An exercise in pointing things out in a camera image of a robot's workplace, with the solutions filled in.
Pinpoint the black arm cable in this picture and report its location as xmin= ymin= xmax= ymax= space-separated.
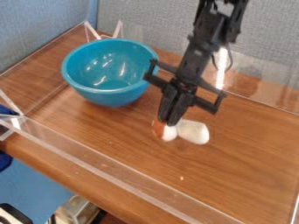
xmin=210 ymin=43 xmax=234 ymax=73

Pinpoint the clear acrylic table barrier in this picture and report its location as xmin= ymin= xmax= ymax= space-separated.
xmin=0 ymin=25 xmax=299 ymax=224

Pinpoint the black object bottom left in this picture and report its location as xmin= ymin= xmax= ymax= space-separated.
xmin=0 ymin=203 xmax=33 ymax=224

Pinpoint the metal table leg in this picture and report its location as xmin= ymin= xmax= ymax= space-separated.
xmin=45 ymin=195 xmax=98 ymax=224

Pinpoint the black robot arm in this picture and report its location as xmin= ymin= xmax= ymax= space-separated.
xmin=144 ymin=0 xmax=248 ymax=126

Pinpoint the blue ceramic bowl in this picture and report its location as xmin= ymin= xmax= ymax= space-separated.
xmin=60 ymin=38 xmax=158 ymax=108

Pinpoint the dark blue cloth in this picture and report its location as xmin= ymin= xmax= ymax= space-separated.
xmin=0 ymin=104 xmax=18 ymax=172

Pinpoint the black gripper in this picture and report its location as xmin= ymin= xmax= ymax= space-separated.
xmin=144 ymin=59 xmax=225 ymax=126

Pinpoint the brown and white toy mushroom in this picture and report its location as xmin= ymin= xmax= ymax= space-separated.
xmin=152 ymin=119 xmax=210 ymax=145

